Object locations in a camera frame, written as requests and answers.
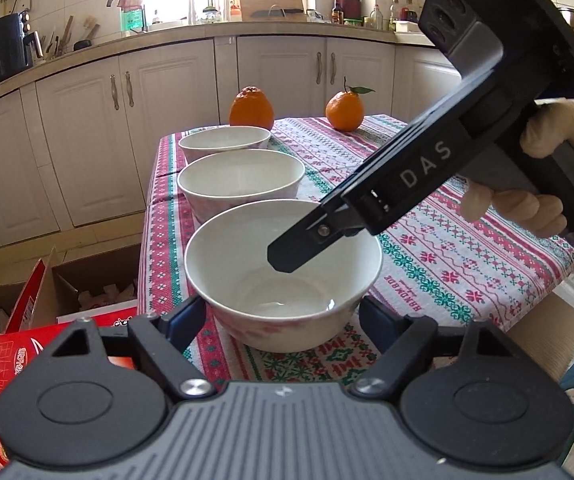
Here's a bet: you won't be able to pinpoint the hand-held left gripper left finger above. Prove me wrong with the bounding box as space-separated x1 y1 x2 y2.
49 294 216 401

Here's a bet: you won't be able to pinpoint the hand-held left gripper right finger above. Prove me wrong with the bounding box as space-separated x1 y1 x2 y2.
351 296 518 401

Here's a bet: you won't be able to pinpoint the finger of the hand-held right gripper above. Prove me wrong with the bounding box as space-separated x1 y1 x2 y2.
267 199 382 274

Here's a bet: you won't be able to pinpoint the white bowl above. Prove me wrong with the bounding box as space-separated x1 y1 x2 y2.
177 149 306 223
184 199 384 353
178 126 272 163

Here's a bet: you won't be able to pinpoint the person's right hand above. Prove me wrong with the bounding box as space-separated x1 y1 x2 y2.
461 100 574 239

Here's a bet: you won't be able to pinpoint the patterned red green tablecloth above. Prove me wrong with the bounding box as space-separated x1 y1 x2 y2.
137 114 574 396

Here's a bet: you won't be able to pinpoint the brown cardboard box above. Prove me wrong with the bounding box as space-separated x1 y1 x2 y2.
0 245 144 334

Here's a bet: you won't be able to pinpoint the orange with green leaf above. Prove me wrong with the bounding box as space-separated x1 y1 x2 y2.
325 77 376 132

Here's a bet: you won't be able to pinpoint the orange without leaf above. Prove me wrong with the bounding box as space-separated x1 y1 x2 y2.
229 86 274 131

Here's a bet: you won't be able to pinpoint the red knife block with knives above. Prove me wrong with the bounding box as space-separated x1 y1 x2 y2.
337 0 363 24

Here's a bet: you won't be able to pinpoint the red printed carton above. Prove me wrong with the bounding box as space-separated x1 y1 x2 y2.
0 259 140 480

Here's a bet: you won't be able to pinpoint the wooden stool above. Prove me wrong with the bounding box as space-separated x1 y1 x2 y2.
507 292 574 387

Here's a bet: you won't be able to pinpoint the brown cutting board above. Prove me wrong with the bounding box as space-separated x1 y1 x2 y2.
238 0 307 22

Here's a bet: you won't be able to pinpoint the green dish soap bottle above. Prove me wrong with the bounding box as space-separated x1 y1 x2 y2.
119 7 144 31

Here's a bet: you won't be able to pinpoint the kitchen utensils in holder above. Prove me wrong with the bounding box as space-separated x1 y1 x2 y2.
42 15 100 59

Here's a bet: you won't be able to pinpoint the black air fryer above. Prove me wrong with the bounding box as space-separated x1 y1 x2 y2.
0 8 44 89

